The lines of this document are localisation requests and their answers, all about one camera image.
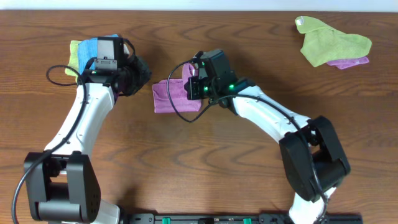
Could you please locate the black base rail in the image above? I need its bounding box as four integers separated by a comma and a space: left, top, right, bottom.
119, 212, 364, 224

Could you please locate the green crumpled cloth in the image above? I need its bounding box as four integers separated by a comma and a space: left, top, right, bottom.
295, 16, 372, 67

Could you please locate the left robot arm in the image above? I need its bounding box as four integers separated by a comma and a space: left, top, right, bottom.
23, 55, 152, 223

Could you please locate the green folded cloth under blue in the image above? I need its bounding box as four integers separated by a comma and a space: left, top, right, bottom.
65, 40, 81, 80

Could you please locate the purple microfiber cloth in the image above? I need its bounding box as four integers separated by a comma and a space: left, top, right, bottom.
152, 64, 201, 114

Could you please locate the black cable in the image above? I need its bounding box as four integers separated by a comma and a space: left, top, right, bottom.
11, 37, 137, 224
165, 57, 330, 218

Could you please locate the right black cable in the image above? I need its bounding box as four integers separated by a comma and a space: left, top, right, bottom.
165, 57, 330, 218

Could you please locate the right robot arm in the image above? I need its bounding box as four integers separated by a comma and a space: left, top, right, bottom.
184, 77, 351, 223

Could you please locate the left black cable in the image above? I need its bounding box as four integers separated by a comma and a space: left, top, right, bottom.
11, 37, 137, 224

